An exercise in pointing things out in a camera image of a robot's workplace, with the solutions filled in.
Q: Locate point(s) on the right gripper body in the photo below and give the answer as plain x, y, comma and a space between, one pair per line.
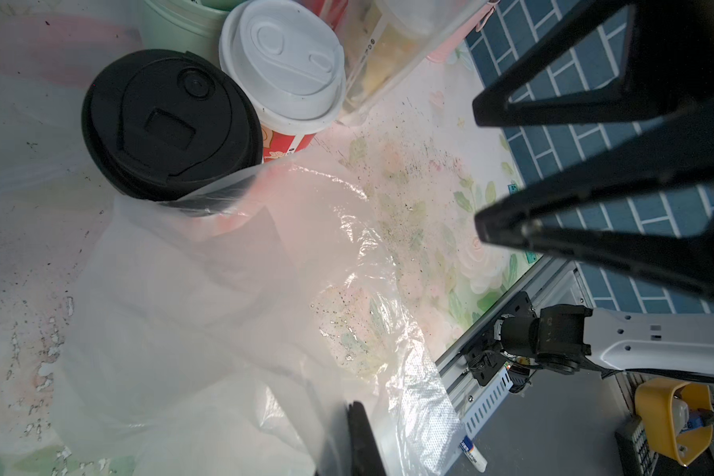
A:
668, 57

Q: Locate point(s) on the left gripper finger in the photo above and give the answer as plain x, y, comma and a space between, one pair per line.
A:
366, 459

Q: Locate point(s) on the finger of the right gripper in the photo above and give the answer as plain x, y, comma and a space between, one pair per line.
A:
513, 33
676, 155

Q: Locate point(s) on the red cup black lid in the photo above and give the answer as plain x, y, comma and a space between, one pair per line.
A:
160, 125

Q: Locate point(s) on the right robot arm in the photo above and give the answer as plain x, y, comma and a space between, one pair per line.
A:
564, 338

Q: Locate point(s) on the blue white marker pen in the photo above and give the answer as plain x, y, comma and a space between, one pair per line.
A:
472, 453

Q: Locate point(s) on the red cup white lid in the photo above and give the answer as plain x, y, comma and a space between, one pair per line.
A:
291, 66

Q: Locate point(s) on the yellow bin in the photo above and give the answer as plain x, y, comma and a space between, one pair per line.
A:
664, 406

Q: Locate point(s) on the green straw holder cup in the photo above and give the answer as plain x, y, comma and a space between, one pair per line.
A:
183, 25

